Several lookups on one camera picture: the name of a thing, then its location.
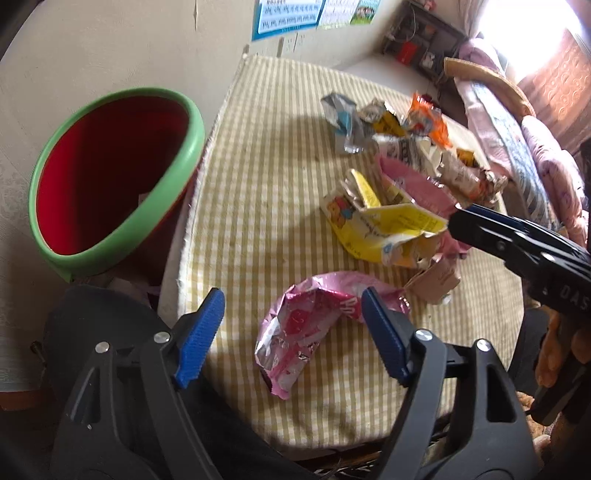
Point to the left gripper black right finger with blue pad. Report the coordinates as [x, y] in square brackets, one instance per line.
[460, 418]

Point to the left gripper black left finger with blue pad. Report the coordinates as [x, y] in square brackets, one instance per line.
[125, 417]

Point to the large pink foil bag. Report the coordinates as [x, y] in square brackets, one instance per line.
[415, 184]

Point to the yellow snack bag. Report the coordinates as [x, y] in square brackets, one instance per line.
[351, 210]

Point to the pink snack wrapper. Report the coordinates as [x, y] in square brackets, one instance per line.
[301, 318]

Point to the silver blue snack bag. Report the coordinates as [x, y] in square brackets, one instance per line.
[352, 134]

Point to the hand holding other gripper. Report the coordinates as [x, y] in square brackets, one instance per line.
[563, 364]

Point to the bed with pink quilt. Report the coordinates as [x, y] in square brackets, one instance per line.
[544, 183]

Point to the white patterned crumpled wrapper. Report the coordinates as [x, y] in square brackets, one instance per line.
[443, 166]

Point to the brown paper scrap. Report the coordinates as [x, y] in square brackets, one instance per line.
[437, 282]

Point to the pink patterned curtain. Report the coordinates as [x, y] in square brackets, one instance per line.
[560, 93]

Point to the orange snack wrapper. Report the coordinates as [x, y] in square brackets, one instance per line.
[425, 119]

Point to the yellow black snack wrapper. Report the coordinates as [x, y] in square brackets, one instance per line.
[381, 116]

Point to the yellow checked tablecloth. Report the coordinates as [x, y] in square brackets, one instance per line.
[255, 227]

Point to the red bin green rim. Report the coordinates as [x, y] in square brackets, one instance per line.
[105, 193]

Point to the dark metal shelf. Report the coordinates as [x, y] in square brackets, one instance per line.
[422, 40]

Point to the white calendar wall poster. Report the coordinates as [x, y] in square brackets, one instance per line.
[339, 13]

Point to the blue pinyin wall poster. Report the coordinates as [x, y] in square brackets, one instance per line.
[275, 17]

